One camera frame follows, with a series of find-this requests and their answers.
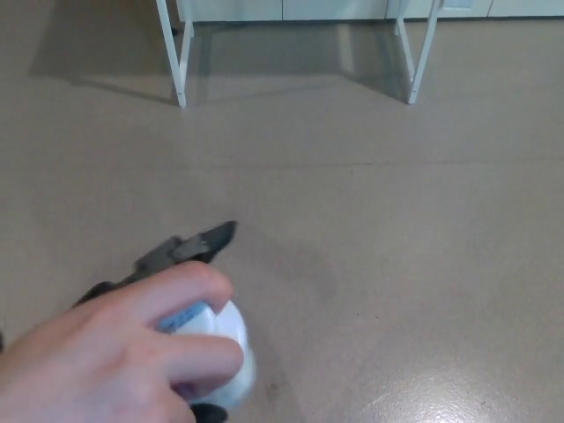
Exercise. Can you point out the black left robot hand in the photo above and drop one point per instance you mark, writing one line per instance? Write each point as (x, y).
(207, 244)

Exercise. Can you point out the person's bare hand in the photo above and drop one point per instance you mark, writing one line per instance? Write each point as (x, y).
(101, 348)

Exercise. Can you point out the white plastic bottle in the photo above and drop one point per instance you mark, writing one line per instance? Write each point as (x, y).
(229, 352)

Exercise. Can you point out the white cabinet base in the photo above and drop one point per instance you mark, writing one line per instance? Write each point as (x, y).
(335, 9)

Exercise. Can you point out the white metal table leg frame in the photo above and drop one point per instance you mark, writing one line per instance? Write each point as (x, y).
(176, 48)
(420, 53)

